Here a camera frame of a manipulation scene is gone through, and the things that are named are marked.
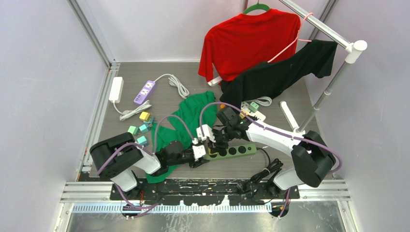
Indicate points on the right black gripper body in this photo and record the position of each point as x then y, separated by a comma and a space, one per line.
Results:
222, 137

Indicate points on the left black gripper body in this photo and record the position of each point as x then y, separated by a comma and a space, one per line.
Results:
186, 157

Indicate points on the green power strip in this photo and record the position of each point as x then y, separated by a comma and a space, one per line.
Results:
233, 152

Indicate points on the teal plug adapter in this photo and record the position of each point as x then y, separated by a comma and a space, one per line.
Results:
145, 128
150, 121
142, 140

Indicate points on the yellow plug adapter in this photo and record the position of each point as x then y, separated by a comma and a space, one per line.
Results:
145, 116

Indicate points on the light green plug adapter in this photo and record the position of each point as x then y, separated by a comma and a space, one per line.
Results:
133, 130

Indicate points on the purple power strip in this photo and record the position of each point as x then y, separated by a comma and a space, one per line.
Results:
145, 92

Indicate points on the white power strip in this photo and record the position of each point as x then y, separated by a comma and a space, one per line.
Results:
258, 114
116, 90

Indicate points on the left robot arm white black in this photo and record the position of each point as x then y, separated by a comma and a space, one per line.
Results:
115, 156

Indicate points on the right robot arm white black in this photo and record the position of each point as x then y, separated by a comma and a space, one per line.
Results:
312, 159

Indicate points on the mint plug adapter back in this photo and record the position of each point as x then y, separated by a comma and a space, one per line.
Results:
253, 107

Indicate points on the green t-shirt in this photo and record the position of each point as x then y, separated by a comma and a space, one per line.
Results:
189, 111

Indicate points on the black t-shirt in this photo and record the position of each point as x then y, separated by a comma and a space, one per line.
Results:
271, 79

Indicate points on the red t-shirt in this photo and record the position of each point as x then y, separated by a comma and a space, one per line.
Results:
238, 44

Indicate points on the pink clothes hanger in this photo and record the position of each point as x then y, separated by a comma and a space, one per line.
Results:
294, 41

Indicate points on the green clothes hanger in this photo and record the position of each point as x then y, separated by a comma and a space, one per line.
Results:
257, 6

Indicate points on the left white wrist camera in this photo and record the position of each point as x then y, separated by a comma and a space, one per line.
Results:
198, 148

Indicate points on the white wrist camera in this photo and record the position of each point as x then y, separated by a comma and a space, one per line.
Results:
204, 132
198, 148

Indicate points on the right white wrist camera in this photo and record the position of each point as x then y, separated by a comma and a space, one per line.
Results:
204, 132

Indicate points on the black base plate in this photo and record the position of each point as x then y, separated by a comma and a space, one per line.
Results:
204, 192

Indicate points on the aluminium frame rail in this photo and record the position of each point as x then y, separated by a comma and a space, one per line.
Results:
88, 22

